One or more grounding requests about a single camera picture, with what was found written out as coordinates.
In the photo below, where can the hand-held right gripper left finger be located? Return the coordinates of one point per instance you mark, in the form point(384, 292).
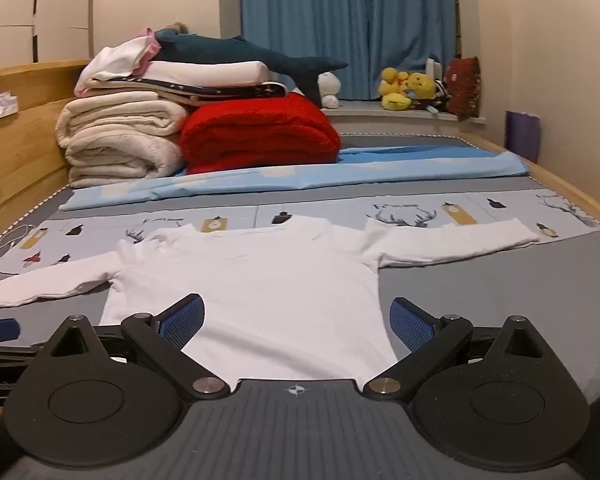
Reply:
point(182, 322)

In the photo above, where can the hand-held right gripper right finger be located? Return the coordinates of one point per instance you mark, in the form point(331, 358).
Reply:
point(410, 322)

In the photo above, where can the white long-sleeve shirt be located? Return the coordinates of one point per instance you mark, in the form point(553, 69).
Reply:
point(260, 285)

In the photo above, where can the grey mattress cover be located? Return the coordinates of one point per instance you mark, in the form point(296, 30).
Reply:
point(480, 300)

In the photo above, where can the wooden headboard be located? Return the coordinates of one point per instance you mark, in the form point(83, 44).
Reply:
point(20, 170)

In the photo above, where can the light blue sheet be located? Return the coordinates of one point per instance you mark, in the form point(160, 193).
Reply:
point(330, 170)

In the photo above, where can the red folded blanket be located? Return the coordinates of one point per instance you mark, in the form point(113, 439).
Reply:
point(260, 135)

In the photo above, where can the cream folded blanket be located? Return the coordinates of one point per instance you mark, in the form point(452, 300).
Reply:
point(115, 130)

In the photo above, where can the white window ledge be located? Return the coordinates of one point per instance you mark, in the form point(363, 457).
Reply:
point(380, 120)

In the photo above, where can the purple bin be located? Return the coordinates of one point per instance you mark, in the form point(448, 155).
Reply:
point(522, 135)

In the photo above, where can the tissue pack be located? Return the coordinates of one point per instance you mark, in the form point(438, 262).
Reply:
point(1, 105)

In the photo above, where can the black white striped plush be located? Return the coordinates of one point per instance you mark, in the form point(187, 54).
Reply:
point(442, 95)

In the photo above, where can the yellow duck plush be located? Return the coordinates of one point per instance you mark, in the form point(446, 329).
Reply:
point(394, 90)

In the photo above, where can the dark striped folded blanket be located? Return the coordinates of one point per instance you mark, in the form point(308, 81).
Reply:
point(230, 92)

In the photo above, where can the yellow round plush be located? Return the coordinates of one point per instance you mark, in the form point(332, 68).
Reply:
point(422, 85)

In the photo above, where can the dark red cushion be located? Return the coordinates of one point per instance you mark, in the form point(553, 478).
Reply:
point(462, 87)

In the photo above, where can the white plush toy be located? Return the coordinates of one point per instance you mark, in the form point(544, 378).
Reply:
point(330, 85)

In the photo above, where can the white folded quilt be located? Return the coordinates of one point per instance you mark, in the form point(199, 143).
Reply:
point(205, 72)

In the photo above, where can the white folded cloth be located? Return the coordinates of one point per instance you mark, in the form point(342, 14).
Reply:
point(115, 60)

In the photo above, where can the pink cloth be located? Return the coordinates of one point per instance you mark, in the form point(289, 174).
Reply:
point(152, 52)

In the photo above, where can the blue shark plush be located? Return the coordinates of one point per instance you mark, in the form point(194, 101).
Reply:
point(260, 55)

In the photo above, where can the tan plush toy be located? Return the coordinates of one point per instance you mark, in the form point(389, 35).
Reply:
point(176, 26)

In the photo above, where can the blue curtain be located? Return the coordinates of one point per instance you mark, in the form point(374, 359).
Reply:
point(345, 25)

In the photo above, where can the white wardrobe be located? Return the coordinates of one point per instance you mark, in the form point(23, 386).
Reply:
point(35, 10)

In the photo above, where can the wooden bed frame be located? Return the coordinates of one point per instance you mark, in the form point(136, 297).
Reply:
point(570, 185)

